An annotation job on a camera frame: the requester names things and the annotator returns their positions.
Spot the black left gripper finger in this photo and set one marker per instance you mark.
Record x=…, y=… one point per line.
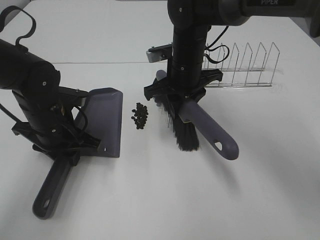
x=74, y=158
x=45, y=152

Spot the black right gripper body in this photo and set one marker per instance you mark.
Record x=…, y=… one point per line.
x=181, y=85

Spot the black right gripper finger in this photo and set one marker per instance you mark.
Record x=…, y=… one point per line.
x=174, y=106
x=197, y=96

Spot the metal wire rack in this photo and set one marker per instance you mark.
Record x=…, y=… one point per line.
x=243, y=65

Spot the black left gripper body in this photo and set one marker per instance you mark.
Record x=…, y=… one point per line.
x=61, y=136

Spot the pile of coffee beans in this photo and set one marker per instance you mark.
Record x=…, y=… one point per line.
x=140, y=115

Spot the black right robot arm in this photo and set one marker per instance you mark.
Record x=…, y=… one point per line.
x=192, y=19

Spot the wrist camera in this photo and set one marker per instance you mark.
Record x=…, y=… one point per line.
x=159, y=53
x=73, y=97

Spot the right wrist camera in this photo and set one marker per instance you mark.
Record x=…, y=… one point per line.
x=159, y=53

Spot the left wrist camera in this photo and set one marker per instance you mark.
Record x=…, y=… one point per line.
x=73, y=97

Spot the grey plastic dustpan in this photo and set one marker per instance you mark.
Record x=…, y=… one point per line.
x=103, y=107

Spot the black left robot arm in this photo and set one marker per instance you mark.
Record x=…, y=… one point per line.
x=34, y=83

